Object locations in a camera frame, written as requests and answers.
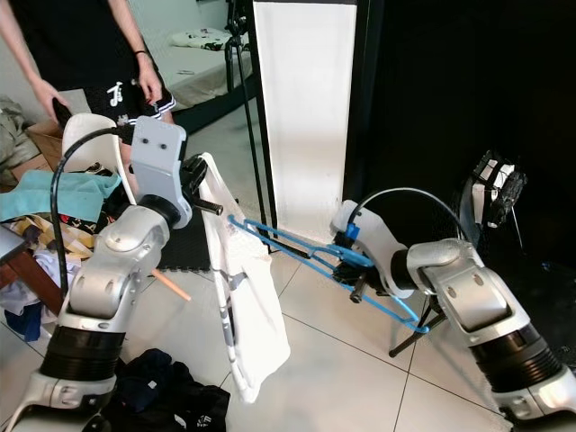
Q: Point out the white printed pillow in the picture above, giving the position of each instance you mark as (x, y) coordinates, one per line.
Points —
(202, 38)

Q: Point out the blue plastic hanger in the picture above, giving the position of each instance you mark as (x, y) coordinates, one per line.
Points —
(279, 235)

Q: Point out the yellow black patterned garment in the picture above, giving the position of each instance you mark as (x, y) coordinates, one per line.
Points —
(36, 236)

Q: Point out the white plastic chair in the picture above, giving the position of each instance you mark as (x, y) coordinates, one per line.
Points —
(85, 144)

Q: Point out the person in black clothes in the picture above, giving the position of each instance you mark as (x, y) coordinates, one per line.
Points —
(72, 45)

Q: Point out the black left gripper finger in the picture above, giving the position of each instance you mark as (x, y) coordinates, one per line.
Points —
(216, 208)

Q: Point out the white printed t-shirt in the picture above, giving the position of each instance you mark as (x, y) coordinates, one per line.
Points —
(247, 315)

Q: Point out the white wall panel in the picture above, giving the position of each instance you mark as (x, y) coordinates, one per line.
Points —
(306, 117)

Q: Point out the navy garment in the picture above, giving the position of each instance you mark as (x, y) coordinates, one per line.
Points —
(153, 373)

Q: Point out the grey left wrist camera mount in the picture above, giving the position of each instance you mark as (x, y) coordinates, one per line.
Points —
(160, 162)

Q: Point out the wooden stick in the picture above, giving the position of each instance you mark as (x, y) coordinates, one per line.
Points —
(171, 284)

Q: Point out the teal cloth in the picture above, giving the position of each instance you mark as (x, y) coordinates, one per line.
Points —
(54, 193)

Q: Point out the grey green bag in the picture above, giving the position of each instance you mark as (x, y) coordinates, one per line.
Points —
(18, 144)

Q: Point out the white bed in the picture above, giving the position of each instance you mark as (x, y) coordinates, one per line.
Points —
(207, 81)

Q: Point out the black tripod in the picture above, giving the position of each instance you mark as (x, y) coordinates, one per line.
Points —
(238, 13)

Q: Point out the black foam floor mat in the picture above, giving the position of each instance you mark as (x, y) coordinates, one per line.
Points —
(184, 252)

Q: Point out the brown cardboard box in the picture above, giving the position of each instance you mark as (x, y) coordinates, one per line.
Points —
(45, 144)

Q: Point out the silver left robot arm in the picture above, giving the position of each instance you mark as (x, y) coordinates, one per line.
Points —
(117, 279)

